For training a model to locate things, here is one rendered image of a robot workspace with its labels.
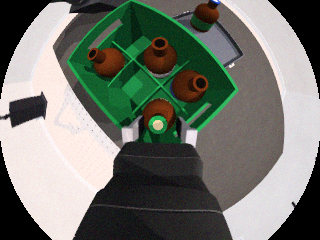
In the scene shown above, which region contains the green crate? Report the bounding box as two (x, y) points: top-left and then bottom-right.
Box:
(67, 0), (239, 133)

